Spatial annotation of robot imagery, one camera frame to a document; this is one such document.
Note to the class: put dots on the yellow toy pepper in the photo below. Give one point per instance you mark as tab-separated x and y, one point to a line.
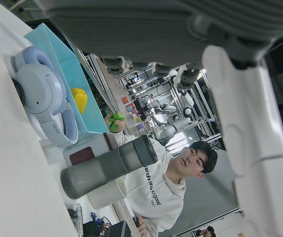
79	100

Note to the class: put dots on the purple cube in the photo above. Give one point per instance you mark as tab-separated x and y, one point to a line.
140	127

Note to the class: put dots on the light blue plastic bin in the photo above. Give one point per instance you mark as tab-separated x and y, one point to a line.
64	66

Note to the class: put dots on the white and grey left robot hand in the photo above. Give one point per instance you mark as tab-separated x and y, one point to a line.
136	29

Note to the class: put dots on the white textured cup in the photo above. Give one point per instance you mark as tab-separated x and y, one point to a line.
106	195

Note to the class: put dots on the person in white hoodie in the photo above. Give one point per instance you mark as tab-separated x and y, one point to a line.
161	192

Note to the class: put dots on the black laptop keyboard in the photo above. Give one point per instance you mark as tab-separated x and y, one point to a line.
117	229

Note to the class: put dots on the green plastic toy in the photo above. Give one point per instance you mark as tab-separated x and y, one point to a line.
115	121

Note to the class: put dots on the yellow cube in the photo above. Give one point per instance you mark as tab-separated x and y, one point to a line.
138	119

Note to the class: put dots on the orange cube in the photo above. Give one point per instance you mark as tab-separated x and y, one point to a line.
125	100

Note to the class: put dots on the grey water bottle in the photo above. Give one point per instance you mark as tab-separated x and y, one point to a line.
106	168

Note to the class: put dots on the white humanoid robot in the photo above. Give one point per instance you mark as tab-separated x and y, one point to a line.
178	118

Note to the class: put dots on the brown board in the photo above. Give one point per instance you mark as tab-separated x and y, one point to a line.
114	93

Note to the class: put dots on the maroon square pad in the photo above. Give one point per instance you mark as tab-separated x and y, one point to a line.
82	156

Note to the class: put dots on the lavender over-ear headphones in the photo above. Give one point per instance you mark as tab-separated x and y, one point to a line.
42	91

